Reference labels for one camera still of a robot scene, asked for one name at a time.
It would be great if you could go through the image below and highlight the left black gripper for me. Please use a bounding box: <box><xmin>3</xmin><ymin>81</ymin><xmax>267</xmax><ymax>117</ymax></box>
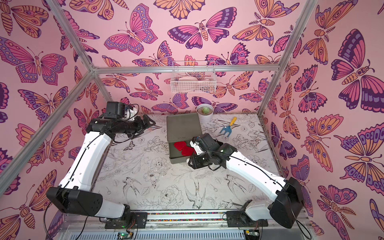
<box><xmin>118</xmin><ymin>115</ymin><xmax>157</xmax><ymax>139</ymax></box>

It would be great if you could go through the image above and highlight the red brooch box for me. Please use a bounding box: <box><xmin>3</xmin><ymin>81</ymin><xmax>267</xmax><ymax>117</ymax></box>
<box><xmin>181</xmin><ymin>146</ymin><xmax>195</xmax><ymax>157</ymax></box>
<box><xmin>174</xmin><ymin>142</ymin><xmax>187</xmax><ymax>152</ymax></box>

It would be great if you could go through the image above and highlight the green drawer cabinet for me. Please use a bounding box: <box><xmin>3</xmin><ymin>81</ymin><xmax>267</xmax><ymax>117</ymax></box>
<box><xmin>167</xmin><ymin>113</ymin><xmax>202</xmax><ymax>164</ymax></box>

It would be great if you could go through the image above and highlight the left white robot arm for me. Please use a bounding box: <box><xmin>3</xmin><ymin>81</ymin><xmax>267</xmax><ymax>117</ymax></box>
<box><xmin>46</xmin><ymin>102</ymin><xmax>156</xmax><ymax>220</ymax></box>

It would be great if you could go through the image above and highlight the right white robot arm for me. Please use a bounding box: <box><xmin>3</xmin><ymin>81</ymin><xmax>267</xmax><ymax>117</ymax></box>
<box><xmin>188</xmin><ymin>134</ymin><xmax>304</xmax><ymax>229</ymax></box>

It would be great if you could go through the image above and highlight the blue yellow garden fork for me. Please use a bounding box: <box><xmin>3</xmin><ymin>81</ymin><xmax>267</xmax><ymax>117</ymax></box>
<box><xmin>220</xmin><ymin>117</ymin><xmax>237</xmax><ymax>137</ymax></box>

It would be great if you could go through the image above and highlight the potted cactus white pot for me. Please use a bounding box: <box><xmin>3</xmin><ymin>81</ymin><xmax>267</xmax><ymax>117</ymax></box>
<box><xmin>197</xmin><ymin>104</ymin><xmax>214</xmax><ymax>124</ymax></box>

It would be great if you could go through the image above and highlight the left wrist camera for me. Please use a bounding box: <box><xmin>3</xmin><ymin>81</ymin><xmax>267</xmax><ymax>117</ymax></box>
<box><xmin>124</xmin><ymin>104</ymin><xmax>140</xmax><ymax>121</ymax></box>

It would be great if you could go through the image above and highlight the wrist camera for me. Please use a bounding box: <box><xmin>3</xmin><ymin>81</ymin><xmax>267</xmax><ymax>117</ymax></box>
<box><xmin>124</xmin><ymin>104</ymin><xmax>140</xmax><ymax>121</ymax></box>
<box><xmin>190</xmin><ymin>137</ymin><xmax>205</xmax><ymax>155</ymax></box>

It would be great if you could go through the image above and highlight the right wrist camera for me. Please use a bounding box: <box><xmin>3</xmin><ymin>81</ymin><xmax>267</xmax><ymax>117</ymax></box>
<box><xmin>190</xmin><ymin>137</ymin><xmax>205</xmax><ymax>155</ymax></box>

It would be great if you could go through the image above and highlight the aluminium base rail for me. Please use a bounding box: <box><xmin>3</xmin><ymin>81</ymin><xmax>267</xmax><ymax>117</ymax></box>
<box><xmin>55</xmin><ymin>209</ymin><xmax>317</xmax><ymax>240</ymax></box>

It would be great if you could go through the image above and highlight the white wire basket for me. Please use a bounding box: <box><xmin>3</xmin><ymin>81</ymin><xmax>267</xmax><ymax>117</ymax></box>
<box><xmin>169</xmin><ymin>61</ymin><xmax>217</xmax><ymax>94</ymax></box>

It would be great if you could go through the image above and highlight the aluminium frame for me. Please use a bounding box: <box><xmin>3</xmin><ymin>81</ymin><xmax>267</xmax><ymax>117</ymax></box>
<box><xmin>1</xmin><ymin>1</ymin><xmax>305</xmax><ymax>205</ymax></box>

